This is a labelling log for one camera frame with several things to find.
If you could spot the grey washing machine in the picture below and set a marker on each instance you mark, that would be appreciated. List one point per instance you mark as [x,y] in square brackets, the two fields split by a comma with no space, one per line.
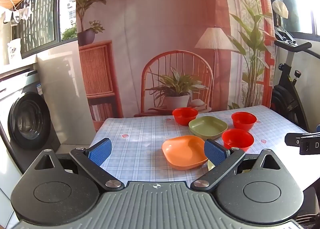
[27,119]

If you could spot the white detergent bag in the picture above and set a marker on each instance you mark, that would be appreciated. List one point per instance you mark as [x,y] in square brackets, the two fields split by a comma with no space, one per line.
[14,53]

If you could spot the dark lattice window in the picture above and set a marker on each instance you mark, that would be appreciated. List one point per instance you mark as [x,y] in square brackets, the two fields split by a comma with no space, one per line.
[41,11]

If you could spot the hanging grey socks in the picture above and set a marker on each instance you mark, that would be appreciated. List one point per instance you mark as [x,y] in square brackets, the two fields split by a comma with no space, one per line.
[21,14]

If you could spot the green square plate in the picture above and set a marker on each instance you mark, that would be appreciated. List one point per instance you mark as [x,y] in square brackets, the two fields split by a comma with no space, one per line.
[207,127]

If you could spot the orange square plate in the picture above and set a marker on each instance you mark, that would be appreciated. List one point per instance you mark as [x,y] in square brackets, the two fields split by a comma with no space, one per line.
[183,150]

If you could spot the pale yellow plate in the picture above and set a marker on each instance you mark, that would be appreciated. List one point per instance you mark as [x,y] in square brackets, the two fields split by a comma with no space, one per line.
[210,166]

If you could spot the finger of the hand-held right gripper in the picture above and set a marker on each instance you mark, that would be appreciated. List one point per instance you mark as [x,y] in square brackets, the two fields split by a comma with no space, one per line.
[292,140]

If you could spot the blue plaid tablecloth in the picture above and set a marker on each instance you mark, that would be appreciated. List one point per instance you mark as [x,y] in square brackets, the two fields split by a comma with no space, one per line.
[140,139]

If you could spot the black exercise bike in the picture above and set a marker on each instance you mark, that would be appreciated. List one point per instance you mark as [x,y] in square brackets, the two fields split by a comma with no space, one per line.
[287,89]

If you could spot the white round disc on stand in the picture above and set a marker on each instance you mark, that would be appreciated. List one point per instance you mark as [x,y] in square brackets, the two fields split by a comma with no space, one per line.
[280,8]

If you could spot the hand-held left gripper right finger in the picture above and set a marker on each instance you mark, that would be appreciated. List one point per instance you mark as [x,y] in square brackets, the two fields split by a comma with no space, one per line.
[215,151]

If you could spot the red bowl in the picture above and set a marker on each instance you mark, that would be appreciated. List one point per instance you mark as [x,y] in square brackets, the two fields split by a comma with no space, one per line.
[243,120]
[237,139]
[185,115]

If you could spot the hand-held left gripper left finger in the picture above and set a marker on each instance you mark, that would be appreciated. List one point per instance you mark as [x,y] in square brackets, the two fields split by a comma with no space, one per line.
[100,151]

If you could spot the printed room backdrop cloth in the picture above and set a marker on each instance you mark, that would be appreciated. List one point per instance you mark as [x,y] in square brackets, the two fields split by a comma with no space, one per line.
[175,19]

